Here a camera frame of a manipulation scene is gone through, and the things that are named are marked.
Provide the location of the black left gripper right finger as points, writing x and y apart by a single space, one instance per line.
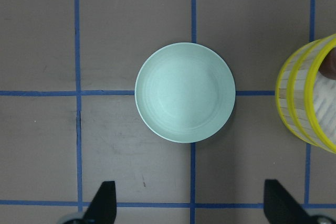
280 206

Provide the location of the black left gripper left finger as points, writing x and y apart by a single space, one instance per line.
103 206

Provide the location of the yellow top steamer layer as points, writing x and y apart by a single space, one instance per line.
319 98

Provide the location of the yellow steamer layer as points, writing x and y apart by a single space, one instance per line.
319 98
283 90

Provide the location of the brown steamed bun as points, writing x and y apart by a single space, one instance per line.
329 64

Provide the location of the yellow bottom steamer layer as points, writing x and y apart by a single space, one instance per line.
283 90

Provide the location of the light green plate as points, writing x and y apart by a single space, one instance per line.
185 92

